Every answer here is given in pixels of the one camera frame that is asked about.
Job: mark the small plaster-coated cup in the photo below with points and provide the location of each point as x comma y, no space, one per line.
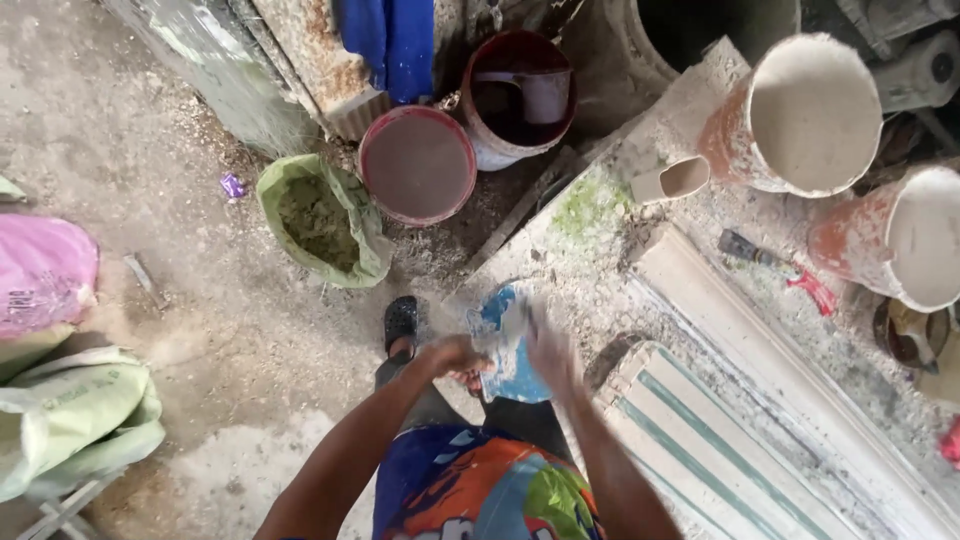
671,180

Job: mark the person's right hand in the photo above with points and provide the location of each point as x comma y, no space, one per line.
553,352

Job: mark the metal rod piece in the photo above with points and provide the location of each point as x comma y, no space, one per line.
146,279

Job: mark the open green sack of powder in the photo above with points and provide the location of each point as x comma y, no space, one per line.
322,221

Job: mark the grey metal frame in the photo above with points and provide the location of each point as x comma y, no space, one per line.
64,510

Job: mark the black clog shoe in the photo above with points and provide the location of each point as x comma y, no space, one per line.
401,322

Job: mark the person's left fingers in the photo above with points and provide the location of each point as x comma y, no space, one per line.
472,379

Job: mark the purple wrapper scrap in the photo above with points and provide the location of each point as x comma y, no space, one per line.
232,186

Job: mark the blue cloth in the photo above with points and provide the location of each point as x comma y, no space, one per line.
390,45

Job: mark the large plaster-coated orange bucket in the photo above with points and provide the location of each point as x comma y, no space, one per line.
802,112

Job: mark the colourful printed shirt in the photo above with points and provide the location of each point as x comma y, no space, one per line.
484,487

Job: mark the green striped cornice mould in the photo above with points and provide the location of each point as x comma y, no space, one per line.
705,450

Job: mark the corrugated metal sheet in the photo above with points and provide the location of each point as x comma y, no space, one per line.
225,67

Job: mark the pale green sack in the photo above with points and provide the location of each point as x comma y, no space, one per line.
75,416

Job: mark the red and white bucket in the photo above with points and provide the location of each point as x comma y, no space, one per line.
517,97

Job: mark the dark grey trousers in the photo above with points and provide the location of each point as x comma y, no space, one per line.
450,405

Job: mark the person's left hand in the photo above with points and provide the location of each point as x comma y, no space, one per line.
452,357

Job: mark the white plaster cornice mould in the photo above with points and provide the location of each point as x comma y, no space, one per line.
787,375

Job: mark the rusty tin with brush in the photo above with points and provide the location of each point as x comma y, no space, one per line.
911,334

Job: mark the blue plaster-caked bowl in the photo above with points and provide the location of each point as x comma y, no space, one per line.
508,345

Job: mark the pink sack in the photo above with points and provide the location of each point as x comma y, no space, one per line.
41,274

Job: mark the red-rimmed bucket of water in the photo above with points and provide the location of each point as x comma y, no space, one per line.
417,165

